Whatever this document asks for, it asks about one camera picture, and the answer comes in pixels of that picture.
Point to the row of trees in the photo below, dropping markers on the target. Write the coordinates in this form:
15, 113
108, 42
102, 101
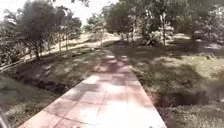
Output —
36, 26

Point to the shaded grass slope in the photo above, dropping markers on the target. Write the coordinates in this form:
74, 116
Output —
66, 66

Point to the pale side path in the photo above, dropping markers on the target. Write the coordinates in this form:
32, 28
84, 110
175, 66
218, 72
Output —
83, 43

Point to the paved slab path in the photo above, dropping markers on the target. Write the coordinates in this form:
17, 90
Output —
110, 100

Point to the group of leafy trees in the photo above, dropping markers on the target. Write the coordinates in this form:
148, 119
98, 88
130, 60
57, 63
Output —
123, 16

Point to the dark drainage ditch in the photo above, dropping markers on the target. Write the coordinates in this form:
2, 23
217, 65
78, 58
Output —
180, 99

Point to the sunlit grass lawn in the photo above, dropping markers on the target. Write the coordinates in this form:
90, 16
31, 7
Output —
173, 70

